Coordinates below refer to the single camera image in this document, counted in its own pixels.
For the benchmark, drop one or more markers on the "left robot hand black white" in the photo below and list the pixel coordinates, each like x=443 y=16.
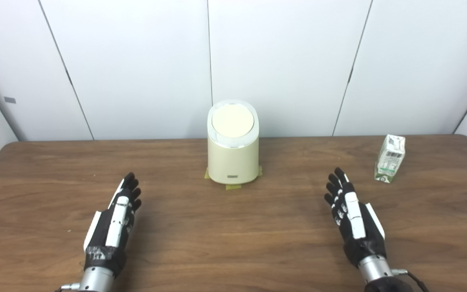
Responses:
x=112 y=227

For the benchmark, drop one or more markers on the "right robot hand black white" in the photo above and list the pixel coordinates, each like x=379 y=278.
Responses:
x=357 y=227

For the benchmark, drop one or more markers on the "white green milk carton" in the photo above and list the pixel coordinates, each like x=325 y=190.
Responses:
x=389 y=160

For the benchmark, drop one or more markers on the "cream-colored round bin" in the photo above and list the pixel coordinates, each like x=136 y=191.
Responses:
x=233 y=160

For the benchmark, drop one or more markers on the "small gray wall label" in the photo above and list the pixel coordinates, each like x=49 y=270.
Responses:
x=10 y=99

